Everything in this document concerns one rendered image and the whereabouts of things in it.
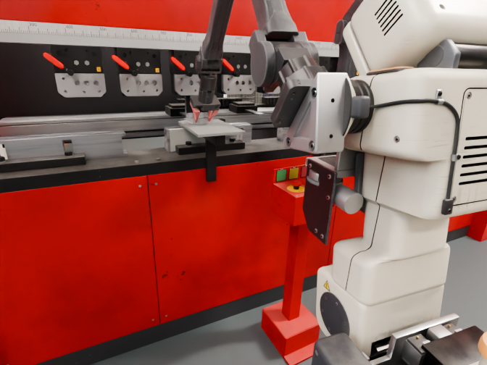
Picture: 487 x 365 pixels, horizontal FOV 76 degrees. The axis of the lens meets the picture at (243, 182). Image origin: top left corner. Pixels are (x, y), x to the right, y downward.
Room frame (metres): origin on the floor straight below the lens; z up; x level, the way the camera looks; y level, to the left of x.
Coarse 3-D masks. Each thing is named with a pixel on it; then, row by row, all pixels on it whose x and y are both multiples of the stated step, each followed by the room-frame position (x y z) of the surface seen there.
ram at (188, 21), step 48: (0, 0) 1.04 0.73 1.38; (48, 0) 1.09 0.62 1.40; (96, 0) 1.16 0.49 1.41; (144, 0) 1.22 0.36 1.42; (192, 0) 1.30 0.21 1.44; (240, 0) 1.39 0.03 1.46; (288, 0) 1.49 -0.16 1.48; (336, 0) 1.60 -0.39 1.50; (144, 48) 1.22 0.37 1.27; (192, 48) 1.30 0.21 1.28; (240, 48) 1.39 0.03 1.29
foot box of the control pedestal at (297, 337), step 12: (264, 312) 1.18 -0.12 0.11; (276, 312) 1.17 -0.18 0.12; (300, 312) 1.18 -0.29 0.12; (264, 324) 1.17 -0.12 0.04; (276, 324) 1.10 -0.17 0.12; (288, 324) 1.10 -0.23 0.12; (300, 324) 1.10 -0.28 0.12; (312, 324) 1.11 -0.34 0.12; (276, 336) 1.08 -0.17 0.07; (288, 336) 1.04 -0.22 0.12; (300, 336) 1.06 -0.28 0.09; (312, 336) 1.10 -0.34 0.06; (288, 348) 1.03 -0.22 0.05; (300, 348) 1.07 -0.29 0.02; (312, 348) 1.07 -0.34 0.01; (288, 360) 1.01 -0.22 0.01; (300, 360) 1.01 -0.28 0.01
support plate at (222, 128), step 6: (216, 120) 1.33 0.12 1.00; (186, 126) 1.19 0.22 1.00; (192, 126) 1.19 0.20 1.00; (198, 126) 1.20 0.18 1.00; (204, 126) 1.20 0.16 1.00; (210, 126) 1.20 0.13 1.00; (216, 126) 1.21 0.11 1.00; (222, 126) 1.21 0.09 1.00; (228, 126) 1.22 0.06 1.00; (192, 132) 1.11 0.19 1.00; (198, 132) 1.09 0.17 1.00; (204, 132) 1.10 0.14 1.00; (210, 132) 1.10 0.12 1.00; (216, 132) 1.10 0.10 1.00; (222, 132) 1.11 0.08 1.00; (228, 132) 1.11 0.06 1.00; (234, 132) 1.12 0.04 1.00; (240, 132) 1.13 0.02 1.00
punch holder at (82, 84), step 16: (64, 48) 1.10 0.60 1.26; (80, 48) 1.12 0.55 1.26; (96, 48) 1.14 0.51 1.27; (64, 64) 1.10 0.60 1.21; (80, 64) 1.12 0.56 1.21; (96, 64) 1.14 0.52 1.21; (64, 80) 1.09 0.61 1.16; (80, 80) 1.11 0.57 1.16; (96, 80) 1.15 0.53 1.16; (64, 96) 1.09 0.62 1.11; (80, 96) 1.11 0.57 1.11; (96, 96) 1.13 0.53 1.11
